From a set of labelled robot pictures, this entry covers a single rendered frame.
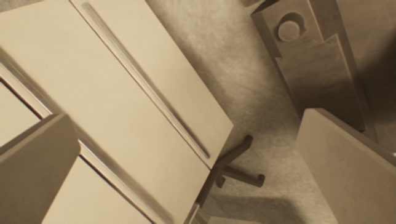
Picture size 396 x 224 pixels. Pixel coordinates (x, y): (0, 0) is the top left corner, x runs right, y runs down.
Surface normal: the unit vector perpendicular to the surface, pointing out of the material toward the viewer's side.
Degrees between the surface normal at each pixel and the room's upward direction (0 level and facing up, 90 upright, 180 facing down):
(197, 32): 0
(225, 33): 0
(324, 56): 0
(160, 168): 90
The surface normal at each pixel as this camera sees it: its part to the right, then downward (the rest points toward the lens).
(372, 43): -0.45, 0.60
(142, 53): 0.68, -0.25
